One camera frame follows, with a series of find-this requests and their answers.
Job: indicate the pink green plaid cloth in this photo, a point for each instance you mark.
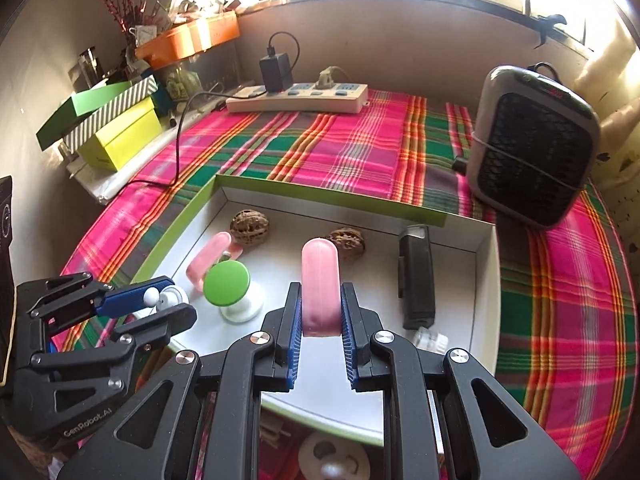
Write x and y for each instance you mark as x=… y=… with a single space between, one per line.
x=325 y=150

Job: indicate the grey black space heater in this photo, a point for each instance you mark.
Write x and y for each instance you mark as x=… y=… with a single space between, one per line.
x=530 y=150

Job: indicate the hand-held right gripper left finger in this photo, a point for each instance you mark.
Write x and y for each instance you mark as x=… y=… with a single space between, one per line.
x=295 y=340

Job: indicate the orange storage box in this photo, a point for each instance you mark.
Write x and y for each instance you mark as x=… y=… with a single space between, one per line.
x=190 y=37

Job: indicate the white ball-tipped knob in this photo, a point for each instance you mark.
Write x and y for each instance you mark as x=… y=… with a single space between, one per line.
x=172 y=297

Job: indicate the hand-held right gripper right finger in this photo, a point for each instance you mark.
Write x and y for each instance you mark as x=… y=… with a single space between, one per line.
x=350 y=340

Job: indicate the white cup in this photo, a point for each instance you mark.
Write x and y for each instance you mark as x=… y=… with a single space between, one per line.
x=142 y=37

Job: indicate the clear glass container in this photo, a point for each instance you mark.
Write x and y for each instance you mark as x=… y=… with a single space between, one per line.
x=200 y=77

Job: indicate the black charger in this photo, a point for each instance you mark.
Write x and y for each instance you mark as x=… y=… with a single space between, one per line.
x=276 y=72

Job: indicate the white wrapped board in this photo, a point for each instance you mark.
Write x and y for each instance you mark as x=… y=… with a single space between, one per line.
x=105 y=185

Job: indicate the striped box lid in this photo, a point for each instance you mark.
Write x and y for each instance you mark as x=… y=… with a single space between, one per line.
x=110 y=112

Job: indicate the pink rubber bar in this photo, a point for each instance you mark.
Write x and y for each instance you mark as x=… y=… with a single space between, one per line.
x=320 y=285

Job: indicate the brown walnut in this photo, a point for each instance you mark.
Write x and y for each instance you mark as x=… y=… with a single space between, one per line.
x=346 y=243
x=250 y=227

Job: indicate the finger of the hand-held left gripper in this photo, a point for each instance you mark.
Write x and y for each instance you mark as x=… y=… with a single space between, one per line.
x=130 y=297
x=160 y=322

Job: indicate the green box lid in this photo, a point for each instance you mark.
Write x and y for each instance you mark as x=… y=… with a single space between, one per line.
x=85 y=102

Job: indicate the black rectangular device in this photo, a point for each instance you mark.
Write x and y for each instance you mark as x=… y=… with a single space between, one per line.
x=416 y=280

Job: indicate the pink clip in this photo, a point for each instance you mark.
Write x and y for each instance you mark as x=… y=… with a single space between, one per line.
x=207 y=255

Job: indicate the green cardboard box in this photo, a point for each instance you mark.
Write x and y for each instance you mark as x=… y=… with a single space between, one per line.
x=450 y=285

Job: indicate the black heater plug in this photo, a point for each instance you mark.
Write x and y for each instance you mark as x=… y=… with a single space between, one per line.
x=460 y=165

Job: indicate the yellow-green cardboard box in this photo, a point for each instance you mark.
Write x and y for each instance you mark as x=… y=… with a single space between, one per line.
x=125 y=140

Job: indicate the beige plug adapter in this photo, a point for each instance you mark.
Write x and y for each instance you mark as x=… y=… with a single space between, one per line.
x=330 y=80

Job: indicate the white round toy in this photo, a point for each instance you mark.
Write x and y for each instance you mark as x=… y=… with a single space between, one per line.
x=320 y=455

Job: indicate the clear small plastic piece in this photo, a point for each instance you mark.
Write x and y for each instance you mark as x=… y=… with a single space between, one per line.
x=432 y=342

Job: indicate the green-topped white stand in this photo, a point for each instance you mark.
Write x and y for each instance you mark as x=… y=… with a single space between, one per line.
x=227 y=282

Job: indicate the beige power strip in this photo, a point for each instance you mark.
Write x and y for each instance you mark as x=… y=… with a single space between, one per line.
x=300 y=100

